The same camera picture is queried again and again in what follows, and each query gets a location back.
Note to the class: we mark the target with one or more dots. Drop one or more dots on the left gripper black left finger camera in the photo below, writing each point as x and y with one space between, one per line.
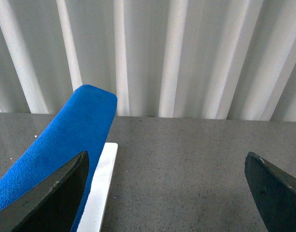
52 205

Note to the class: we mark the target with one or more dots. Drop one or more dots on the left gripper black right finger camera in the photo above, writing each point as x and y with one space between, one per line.
274 193

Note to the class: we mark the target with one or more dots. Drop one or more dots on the blue microfiber cloth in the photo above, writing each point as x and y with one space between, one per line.
82 124

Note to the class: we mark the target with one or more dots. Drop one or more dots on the white rack base board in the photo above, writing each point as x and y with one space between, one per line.
93 214

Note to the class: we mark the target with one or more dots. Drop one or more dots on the white pleated curtain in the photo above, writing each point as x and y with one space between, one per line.
211 59

